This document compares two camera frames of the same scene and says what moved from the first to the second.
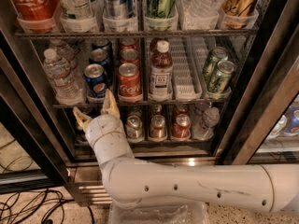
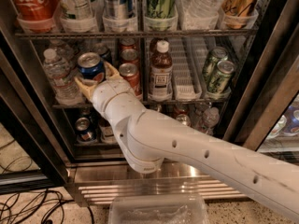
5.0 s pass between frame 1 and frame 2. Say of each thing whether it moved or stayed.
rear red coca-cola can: stayed
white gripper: moved
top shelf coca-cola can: stayed
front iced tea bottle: stayed
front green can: stayed
